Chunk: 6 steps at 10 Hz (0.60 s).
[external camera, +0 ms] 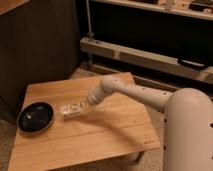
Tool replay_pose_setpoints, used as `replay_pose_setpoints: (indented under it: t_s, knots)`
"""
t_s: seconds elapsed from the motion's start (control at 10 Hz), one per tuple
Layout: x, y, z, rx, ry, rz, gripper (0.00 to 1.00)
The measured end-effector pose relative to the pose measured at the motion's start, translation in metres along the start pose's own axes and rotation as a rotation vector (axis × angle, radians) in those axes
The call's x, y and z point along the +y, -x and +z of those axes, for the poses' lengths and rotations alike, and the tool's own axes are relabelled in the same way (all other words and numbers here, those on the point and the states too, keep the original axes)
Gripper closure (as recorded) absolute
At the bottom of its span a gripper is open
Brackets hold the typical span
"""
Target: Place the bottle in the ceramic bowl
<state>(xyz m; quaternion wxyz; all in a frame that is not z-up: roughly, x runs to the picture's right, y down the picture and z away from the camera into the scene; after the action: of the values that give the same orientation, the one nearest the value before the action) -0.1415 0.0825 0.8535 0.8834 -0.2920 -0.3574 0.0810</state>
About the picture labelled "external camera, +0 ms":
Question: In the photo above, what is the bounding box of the wooden side table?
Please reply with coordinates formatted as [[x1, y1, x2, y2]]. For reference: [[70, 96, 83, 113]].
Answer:
[[8, 76, 160, 171]]

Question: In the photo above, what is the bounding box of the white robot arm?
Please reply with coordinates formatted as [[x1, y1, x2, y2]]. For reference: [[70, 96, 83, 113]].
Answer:
[[87, 76, 213, 171]]

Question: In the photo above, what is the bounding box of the metal pole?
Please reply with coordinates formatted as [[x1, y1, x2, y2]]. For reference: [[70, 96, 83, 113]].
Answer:
[[86, 0, 93, 70]]

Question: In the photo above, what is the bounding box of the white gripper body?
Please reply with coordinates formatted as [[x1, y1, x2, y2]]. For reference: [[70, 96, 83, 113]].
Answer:
[[87, 86, 108, 106]]

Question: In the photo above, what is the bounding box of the black handle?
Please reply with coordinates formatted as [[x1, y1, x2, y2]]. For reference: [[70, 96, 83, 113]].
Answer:
[[177, 59, 209, 71]]

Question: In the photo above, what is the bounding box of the wooden shelf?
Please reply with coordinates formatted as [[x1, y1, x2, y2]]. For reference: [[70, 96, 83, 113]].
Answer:
[[93, 0, 213, 21]]

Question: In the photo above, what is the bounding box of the long wooden beam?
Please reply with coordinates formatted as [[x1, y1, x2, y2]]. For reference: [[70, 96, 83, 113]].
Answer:
[[80, 37, 213, 84]]

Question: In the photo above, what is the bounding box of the black ceramic bowl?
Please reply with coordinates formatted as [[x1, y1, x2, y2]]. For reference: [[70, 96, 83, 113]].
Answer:
[[17, 102, 54, 134]]

